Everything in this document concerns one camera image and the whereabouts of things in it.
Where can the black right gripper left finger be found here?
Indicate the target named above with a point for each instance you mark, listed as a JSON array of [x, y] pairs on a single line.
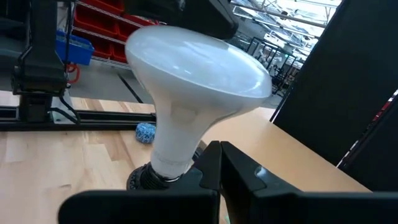
[[140, 208]]

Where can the round wooden lamp base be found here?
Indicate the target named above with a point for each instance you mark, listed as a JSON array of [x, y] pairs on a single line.
[[146, 180]]

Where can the black partition panel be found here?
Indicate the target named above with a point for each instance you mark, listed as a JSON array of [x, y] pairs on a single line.
[[335, 77], [379, 155]]

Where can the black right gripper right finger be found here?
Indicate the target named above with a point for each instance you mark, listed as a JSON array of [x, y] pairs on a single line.
[[295, 208]]

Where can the light wooden desk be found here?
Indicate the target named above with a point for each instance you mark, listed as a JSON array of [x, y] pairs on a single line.
[[280, 149]]

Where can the white flood light bulb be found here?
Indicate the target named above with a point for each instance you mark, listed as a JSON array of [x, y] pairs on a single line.
[[192, 93]]

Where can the blue patterned ball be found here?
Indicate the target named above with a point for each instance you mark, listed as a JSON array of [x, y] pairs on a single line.
[[145, 133]]

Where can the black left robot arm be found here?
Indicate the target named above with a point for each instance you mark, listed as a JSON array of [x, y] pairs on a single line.
[[40, 62]]

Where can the blue storage bin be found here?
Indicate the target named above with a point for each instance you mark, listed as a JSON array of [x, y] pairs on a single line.
[[76, 49]]

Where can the shelf with red bins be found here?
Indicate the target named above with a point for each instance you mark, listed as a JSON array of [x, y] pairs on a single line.
[[96, 18]]

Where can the black aluminium table frame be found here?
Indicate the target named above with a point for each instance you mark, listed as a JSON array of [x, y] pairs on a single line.
[[109, 119]]

